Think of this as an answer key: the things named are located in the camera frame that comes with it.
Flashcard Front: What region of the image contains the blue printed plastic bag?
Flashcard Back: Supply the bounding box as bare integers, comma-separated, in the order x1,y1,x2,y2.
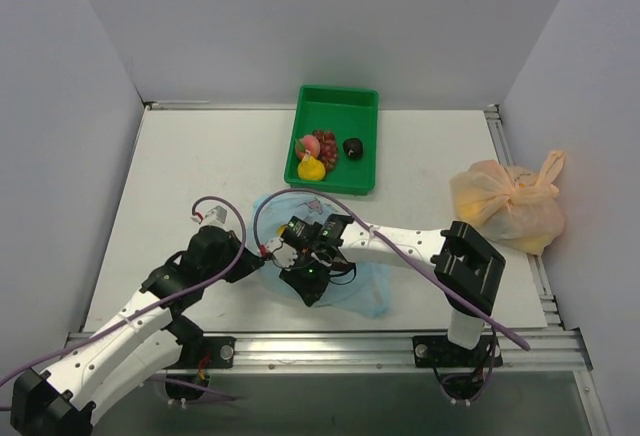
252,193,391,318

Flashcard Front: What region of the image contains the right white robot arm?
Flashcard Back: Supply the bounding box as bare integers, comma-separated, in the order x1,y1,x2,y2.
266,214,506,365

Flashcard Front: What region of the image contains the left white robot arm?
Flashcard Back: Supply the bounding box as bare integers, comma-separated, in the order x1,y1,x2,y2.
9,226,264,435

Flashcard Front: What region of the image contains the peach fruit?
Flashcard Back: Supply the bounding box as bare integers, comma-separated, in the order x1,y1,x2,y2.
294,134,321,160

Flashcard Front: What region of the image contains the dark purple fruit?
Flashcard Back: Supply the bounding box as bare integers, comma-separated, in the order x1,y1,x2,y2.
342,138,364,161

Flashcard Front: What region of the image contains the orange plastic bag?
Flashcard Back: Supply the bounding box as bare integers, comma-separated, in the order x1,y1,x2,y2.
449,150,566,256

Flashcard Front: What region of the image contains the yellow pear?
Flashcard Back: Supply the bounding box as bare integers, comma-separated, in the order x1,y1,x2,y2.
297,153,326,181

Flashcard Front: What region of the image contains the red grape bunch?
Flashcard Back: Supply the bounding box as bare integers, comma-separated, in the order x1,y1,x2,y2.
312,130,338,173

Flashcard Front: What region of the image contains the green plastic tray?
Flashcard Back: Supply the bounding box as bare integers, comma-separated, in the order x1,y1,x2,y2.
284,85,379,195

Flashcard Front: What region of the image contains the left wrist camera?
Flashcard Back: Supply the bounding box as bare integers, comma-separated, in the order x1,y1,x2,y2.
191,205,227,227

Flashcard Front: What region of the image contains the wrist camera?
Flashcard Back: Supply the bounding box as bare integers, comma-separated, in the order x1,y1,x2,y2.
260,237,298,270
191,205,227,227

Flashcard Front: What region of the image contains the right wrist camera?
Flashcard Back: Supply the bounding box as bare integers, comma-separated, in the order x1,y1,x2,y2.
260,237,298,270

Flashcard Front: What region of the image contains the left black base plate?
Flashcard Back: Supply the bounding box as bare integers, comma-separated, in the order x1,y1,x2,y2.
168,336,236,371

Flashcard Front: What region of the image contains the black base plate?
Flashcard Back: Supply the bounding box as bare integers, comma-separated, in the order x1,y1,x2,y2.
168,336,236,371
412,336,473,369

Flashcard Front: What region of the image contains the aluminium front rail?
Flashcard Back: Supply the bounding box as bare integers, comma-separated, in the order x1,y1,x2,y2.
204,327,592,374

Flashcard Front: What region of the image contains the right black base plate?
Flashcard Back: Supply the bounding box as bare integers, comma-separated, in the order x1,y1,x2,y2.
412,336,473,369

